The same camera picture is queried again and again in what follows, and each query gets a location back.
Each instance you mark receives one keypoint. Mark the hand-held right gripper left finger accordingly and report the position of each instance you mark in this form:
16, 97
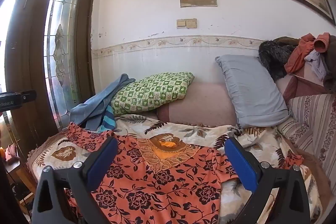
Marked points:
101, 165

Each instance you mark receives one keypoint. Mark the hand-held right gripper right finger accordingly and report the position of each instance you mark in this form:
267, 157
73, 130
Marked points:
242, 166

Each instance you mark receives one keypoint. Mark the orange floral dress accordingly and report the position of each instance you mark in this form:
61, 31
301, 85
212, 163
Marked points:
162, 187

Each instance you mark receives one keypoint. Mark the teal striped cloth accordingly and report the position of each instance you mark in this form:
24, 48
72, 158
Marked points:
107, 120

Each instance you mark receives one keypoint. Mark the wooden stained glass door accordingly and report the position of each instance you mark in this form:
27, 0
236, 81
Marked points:
34, 56

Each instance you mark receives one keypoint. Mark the pink cloth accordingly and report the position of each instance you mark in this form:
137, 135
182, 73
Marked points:
12, 153

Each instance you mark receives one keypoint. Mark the blue towel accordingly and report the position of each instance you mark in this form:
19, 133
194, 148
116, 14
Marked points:
105, 100

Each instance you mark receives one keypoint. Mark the cream leaf print blanket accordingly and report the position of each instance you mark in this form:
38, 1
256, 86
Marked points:
183, 132

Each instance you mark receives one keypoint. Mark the grey blue pillow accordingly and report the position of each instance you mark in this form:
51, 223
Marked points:
252, 92

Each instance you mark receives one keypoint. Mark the wooden stool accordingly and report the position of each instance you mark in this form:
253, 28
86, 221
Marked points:
21, 176

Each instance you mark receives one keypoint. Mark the striped sofa cushion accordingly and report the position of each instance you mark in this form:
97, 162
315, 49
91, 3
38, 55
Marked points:
315, 119

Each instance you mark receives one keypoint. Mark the green checked pillow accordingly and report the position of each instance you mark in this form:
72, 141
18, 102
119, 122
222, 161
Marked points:
152, 92

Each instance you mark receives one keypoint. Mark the pink patchwork cushion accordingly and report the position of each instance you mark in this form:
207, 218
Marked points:
302, 85

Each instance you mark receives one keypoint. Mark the dark fur trimmed jacket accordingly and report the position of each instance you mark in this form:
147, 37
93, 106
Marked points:
273, 56

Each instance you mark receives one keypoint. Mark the orange garment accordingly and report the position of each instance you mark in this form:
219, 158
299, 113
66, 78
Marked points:
299, 56

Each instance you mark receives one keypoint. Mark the lavender garment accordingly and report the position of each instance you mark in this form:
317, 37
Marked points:
316, 61

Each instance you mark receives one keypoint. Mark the dark brown garment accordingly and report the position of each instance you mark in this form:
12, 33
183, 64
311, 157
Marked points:
331, 71

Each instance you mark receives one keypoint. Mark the beige light switch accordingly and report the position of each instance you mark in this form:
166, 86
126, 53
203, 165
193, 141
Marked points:
186, 23

